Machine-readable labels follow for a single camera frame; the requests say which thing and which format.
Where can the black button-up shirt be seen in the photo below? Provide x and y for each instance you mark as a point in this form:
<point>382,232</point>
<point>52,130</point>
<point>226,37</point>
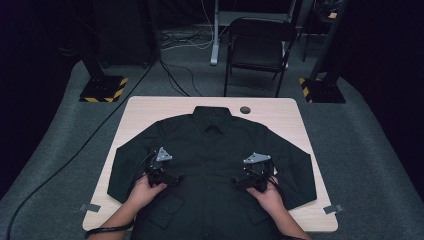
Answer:
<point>206,150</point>

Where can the black folding chair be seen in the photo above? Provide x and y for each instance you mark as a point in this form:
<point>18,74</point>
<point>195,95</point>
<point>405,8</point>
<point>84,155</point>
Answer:
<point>258,51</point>

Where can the grey tape piece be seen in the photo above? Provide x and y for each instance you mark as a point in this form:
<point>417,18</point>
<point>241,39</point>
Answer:
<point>90,207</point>
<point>332,209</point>

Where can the white desk frame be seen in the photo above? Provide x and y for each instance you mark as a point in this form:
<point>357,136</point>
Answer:
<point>215,40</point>

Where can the person's left hand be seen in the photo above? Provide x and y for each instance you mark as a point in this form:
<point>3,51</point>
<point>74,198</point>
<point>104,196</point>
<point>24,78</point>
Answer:
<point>143,193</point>

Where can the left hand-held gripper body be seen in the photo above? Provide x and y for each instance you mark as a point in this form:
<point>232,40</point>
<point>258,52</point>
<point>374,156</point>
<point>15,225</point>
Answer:
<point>156,168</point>

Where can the black cabinet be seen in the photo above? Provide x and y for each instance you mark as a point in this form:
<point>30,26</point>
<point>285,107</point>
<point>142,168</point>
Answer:
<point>123,33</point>

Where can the person's right hand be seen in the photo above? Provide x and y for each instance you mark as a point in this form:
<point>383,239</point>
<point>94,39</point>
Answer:
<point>268,200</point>

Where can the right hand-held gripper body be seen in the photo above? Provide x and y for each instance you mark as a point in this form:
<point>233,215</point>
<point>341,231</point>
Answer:
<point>260,173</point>

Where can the black stand with striped base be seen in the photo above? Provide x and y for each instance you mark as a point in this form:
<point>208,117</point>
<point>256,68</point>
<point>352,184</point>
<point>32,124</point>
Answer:
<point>325,91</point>
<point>100,88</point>

